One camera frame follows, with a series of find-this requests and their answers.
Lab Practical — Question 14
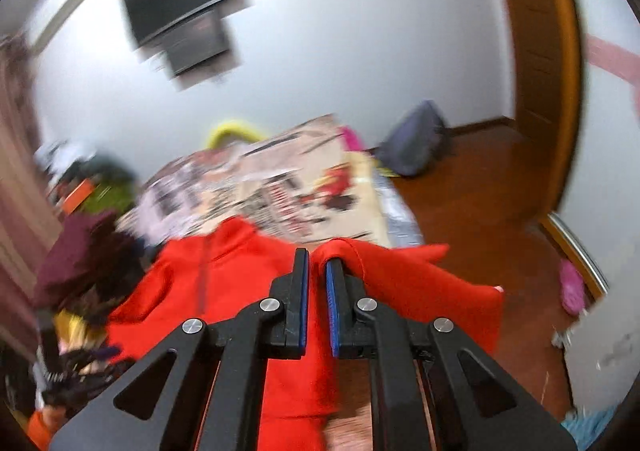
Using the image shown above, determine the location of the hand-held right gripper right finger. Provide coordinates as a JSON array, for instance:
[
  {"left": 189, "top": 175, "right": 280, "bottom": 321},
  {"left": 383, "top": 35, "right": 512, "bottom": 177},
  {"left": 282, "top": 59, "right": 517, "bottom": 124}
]
[{"left": 325, "top": 258, "right": 576, "bottom": 451}]

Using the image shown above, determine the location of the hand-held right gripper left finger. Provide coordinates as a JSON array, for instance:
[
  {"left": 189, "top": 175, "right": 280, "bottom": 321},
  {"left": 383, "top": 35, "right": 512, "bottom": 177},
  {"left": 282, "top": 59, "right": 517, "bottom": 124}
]
[{"left": 49, "top": 248, "right": 311, "bottom": 451}]

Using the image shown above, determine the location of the red garment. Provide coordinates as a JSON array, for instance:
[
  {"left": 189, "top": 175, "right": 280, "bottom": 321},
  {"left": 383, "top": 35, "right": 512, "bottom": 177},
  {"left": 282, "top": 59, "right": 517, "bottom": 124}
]
[{"left": 105, "top": 218, "right": 503, "bottom": 451}]

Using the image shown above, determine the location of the yellow garment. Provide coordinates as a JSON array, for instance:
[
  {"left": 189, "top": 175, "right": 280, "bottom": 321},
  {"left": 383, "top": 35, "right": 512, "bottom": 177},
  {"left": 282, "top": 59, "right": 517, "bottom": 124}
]
[{"left": 54, "top": 311, "right": 107, "bottom": 349}]

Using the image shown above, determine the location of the brown garment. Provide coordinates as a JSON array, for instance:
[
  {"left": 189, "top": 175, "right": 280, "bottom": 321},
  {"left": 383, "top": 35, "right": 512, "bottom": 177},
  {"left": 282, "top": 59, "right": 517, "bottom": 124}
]
[{"left": 62, "top": 278, "right": 133, "bottom": 324}]

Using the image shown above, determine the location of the maroon garment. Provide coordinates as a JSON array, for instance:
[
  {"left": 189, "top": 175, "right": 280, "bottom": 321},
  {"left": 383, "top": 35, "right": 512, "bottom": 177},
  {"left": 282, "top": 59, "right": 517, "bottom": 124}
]
[{"left": 35, "top": 211, "right": 146, "bottom": 312}]

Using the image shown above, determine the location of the pink object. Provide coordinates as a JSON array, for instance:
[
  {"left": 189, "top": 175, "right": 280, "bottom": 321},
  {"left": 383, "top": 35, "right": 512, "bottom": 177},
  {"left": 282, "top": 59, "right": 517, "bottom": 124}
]
[{"left": 340, "top": 126, "right": 367, "bottom": 152}]

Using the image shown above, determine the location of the orange box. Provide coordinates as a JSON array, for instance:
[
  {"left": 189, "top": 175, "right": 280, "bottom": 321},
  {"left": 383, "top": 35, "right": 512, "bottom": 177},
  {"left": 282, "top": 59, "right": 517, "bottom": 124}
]
[{"left": 62, "top": 178, "right": 96, "bottom": 209}]

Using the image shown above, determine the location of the green garment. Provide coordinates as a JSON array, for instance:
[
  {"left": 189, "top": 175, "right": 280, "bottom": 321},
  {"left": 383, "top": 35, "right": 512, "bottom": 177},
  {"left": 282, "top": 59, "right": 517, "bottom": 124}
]
[{"left": 82, "top": 178, "right": 137, "bottom": 212}]

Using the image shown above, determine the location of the grey purple bag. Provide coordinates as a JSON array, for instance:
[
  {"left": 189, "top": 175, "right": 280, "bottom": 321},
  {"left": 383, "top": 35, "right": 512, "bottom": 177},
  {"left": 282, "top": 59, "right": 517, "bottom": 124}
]
[{"left": 375, "top": 101, "right": 451, "bottom": 176}]

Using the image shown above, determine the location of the pinkish brown curtain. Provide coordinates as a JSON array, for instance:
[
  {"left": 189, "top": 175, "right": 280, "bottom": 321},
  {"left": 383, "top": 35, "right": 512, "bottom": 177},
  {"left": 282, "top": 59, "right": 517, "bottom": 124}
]
[{"left": 0, "top": 31, "right": 66, "bottom": 347}]

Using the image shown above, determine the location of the yellow curved object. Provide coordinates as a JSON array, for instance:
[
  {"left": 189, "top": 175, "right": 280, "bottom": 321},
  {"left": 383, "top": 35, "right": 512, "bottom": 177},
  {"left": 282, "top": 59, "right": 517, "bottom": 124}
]
[{"left": 207, "top": 118, "right": 266, "bottom": 150}]

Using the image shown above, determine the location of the white clutter pile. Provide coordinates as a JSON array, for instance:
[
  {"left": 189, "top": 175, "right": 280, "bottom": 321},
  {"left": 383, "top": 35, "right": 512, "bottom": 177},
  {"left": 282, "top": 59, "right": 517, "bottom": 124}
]
[{"left": 34, "top": 140, "right": 101, "bottom": 174}]

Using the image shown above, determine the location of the pink slipper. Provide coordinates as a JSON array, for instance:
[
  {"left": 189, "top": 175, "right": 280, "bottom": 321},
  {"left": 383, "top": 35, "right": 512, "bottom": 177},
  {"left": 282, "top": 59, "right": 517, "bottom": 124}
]
[{"left": 557, "top": 258, "right": 586, "bottom": 314}]

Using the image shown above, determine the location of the light blue cloth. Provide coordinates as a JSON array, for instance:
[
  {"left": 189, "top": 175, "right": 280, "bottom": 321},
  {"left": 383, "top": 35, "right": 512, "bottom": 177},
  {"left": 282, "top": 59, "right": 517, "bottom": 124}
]
[{"left": 562, "top": 406, "right": 622, "bottom": 450}]

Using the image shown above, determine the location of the wooden door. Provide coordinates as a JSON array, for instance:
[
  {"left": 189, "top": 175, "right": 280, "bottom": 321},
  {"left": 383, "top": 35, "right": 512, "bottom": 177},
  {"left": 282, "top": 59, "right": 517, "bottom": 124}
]
[{"left": 487, "top": 0, "right": 583, "bottom": 222}]

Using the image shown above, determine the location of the white air conditioner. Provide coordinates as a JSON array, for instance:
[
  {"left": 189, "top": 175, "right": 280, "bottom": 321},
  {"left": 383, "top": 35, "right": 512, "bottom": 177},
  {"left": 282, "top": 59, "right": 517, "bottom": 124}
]
[{"left": 27, "top": 0, "right": 98, "bottom": 52}]

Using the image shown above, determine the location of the dark wall-mounted box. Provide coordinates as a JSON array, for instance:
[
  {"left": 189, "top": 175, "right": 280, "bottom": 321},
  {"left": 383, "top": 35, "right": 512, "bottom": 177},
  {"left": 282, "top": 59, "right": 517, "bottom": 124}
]
[{"left": 159, "top": 13, "right": 237, "bottom": 80}]

